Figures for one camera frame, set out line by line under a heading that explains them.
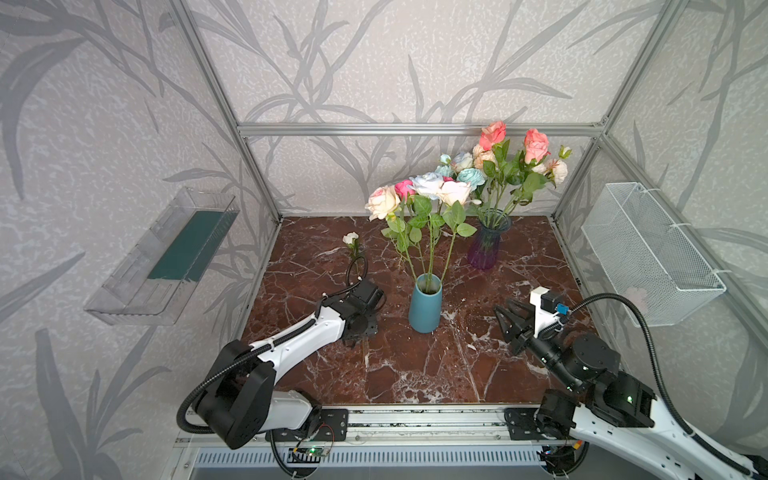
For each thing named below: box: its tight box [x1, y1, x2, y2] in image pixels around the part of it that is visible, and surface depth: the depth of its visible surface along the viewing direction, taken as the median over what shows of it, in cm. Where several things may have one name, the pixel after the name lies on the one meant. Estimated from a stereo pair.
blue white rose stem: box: [453, 152, 473, 173], surface depth 84 cm
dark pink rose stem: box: [479, 121, 511, 211], surface depth 84 cm
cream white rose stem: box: [438, 181, 477, 284], surface depth 66 cm
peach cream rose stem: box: [365, 185, 418, 283], surface depth 65 cm
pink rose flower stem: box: [506, 128, 551, 217], surface depth 77 cm
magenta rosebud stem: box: [395, 180, 418, 280], surface depth 69 cm
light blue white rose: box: [409, 172, 444, 292], surface depth 66 cm
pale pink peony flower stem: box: [532, 145, 572, 189], surface depth 83 cm
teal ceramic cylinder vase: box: [408, 273, 443, 334], surface depth 80 cm
